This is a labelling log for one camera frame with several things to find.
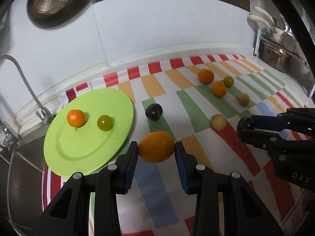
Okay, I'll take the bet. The stainless steel pot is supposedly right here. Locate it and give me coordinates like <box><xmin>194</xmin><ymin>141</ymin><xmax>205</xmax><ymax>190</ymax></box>
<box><xmin>259</xmin><ymin>38</ymin><xmax>290</xmax><ymax>73</ymax></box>

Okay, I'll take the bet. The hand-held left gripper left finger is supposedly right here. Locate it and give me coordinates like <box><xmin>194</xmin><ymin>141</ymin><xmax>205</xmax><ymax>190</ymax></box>
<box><xmin>30</xmin><ymin>141</ymin><xmax>139</xmax><ymax>236</ymax></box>

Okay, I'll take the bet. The big deep orange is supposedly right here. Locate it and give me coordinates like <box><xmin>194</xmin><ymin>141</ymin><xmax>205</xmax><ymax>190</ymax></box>
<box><xmin>198</xmin><ymin>69</ymin><xmax>215</xmax><ymax>84</ymax></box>

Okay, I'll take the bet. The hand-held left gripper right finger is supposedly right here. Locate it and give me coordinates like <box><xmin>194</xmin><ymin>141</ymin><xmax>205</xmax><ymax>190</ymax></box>
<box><xmin>175</xmin><ymin>142</ymin><xmax>286</xmax><ymax>236</ymax></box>

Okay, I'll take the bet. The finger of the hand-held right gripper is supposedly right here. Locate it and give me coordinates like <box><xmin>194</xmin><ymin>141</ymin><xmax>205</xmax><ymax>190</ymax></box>
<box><xmin>237</xmin><ymin>116</ymin><xmax>315</xmax><ymax>158</ymax></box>
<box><xmin>251</xmin><ymin>108</ymin><xmax>315</xmax><ymax>136</ymax></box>

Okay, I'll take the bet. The dark purple plum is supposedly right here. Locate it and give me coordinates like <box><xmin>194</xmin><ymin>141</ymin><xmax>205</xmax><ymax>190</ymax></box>
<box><xmin>145</xmin><ymin>103</ymin><xmax>163</xmax><ymax>122</ymax></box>

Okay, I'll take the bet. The large yellow-orange orange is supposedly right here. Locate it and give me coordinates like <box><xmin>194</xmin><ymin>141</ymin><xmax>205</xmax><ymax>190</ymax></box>
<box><xmin>138</xmin><ymin>131</ymin><xmax>176</xmax><ymax>163</ymax></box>

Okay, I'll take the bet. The colourful checked tablecloth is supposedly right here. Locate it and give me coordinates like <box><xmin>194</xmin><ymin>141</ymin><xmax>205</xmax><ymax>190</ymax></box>
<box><xmin>43</xmin><ymin>54</ymin><xmax>315</xmax><ymax>236</ymax></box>

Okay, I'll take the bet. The brown round fruit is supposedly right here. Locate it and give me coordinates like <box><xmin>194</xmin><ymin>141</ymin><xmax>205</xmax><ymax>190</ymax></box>
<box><xmin>237</xmin><ymin>93</ymin><xmax>250</xmax><ymax>107</ymax></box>
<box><xmin>211</xmin><ymin>114</ymin><xmax>227</xmax><ymax>131</ymax></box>

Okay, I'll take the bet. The steel sink mixer tap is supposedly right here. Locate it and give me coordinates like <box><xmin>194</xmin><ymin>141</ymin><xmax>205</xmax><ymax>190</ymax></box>
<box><xmin>0</xmin><ymin>120</ymin><xmax>20</xmax><ymax>151</ymax></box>

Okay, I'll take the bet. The cream handled knife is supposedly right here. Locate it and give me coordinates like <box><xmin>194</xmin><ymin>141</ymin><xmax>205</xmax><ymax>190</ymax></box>
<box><xmin>248</xmin><ymin>14</ymin><xmax>275</xmax><ymax>31</ymax></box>
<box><xmin>253</xmin><ymin>6</ymin><xmax>274</xmax><ymax>22</ymax></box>

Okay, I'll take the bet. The curved steel faucet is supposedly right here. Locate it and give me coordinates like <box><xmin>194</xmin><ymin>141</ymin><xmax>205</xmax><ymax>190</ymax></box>
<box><xmin>0</xmin><ymin>55</ymin><xmax>53</xmax><ymax>127</ymax></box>

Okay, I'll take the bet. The metal knife rack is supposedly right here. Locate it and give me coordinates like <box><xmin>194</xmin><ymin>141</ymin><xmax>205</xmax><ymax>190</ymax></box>
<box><xmin>254</xmin><ymin>28</ymin><xmax>266</xmax><ymax>57</ymax></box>

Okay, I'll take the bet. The green round tomato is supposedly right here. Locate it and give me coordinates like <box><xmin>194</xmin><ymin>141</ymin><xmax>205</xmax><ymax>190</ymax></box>
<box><xmin>97</xmin><ymin>114</ymin><xmax>114</xmax><ymax>131</ymax></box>

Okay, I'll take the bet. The green round plate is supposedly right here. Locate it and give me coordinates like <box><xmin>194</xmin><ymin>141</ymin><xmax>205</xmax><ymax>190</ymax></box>
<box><xmin>44</xmin><ymin>88</ymin><xmax>134</xmax><ymax>177</ymax></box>

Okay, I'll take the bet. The medium orange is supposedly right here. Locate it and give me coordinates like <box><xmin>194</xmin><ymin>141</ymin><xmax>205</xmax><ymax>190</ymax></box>
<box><xmin>212</xmin><ymin>81</ymin><xmax>227</xmax><ymax>97</ymax></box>

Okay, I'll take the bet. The stainless steel sink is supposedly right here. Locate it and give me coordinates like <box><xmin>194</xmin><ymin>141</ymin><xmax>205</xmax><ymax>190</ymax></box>
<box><xmin>0</xmin><ymin>138</ymin><xmax>50</xmax><ymax>228</ymax></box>

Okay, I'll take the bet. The small orange with stem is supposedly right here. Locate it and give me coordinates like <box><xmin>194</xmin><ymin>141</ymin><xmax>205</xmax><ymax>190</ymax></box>
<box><xmin>67</xmin><ymin>109</ymin><xmax>86</xmax><ymax>131</ymax></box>

